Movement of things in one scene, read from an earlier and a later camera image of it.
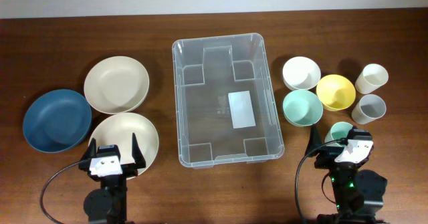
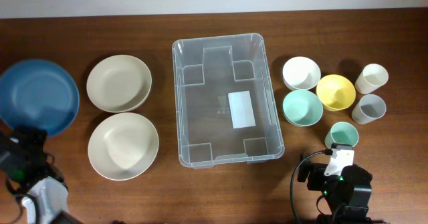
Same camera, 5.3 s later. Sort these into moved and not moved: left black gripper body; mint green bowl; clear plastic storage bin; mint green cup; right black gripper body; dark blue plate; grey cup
Moved: left black gripper body; right black gripper body; dark blue plate
Not moved: mint green cup; mint green bowl; clear plastic storage bin; grey cup
